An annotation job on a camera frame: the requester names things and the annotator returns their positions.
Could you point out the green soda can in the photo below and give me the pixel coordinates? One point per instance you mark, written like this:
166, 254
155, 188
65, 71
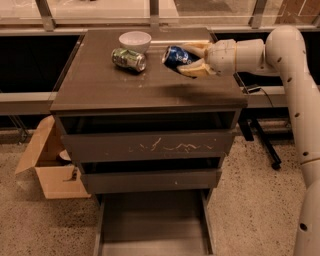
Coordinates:
128, 59

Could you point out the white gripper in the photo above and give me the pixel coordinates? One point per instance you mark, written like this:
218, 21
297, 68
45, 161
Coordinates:
222, 54

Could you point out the grey window railing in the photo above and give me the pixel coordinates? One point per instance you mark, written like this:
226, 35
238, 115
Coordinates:
39, 38

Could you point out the grey top drawer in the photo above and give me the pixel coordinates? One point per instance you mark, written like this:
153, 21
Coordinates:
111, 138

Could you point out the black wheeled stand leg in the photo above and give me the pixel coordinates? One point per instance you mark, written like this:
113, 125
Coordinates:
246, 125

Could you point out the dark grey drawer cabinet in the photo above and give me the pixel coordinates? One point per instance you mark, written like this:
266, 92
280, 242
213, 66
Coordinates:
93, 84

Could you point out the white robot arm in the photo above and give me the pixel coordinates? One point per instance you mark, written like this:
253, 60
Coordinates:
283, 53

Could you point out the grey bottom drawer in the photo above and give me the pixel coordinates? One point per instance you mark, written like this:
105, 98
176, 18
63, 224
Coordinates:
162, 223

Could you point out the grey middle drawer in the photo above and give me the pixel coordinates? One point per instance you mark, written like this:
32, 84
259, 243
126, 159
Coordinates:
151, 175

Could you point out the blue pepsi can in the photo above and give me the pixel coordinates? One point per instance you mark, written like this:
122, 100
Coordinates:
176, 56

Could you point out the grey drawer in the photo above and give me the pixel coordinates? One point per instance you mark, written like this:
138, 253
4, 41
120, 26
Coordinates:
151, 175
111, 138
162, 223

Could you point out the open cardboard box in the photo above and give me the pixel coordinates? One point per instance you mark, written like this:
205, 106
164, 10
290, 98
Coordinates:
58, 178

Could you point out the white bowl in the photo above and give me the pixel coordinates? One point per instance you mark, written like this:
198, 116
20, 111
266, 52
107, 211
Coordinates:
135, 40

